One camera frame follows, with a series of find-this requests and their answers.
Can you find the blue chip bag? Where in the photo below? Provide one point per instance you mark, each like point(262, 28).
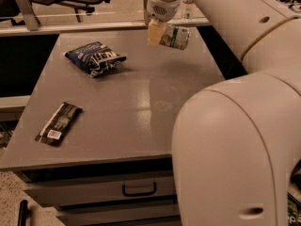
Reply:
point(94, 58)

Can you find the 7up soda can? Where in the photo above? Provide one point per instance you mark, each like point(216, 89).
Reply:
point(176, 37)

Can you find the metal railing frame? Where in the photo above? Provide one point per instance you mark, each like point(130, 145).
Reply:
point(116, 13)

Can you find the clear plastic water bottle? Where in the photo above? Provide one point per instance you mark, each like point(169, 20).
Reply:
point(187, 9)

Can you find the black drawer handle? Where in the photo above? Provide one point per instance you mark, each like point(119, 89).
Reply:
point(139, 190)

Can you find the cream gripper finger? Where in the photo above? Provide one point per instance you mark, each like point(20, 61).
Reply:
point(156, 30)

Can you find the black snack bar wrapper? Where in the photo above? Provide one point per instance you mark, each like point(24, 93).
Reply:
point(59, 124)

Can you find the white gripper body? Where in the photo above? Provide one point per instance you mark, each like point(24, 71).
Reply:
point(162, 9)

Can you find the black bar lower left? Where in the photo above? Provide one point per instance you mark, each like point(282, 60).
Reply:
point(23, 213)

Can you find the grey drawer cabinet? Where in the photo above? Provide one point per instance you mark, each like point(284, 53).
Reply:
point(122, 136)

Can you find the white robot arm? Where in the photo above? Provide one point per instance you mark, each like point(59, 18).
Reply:
point(235, 144)

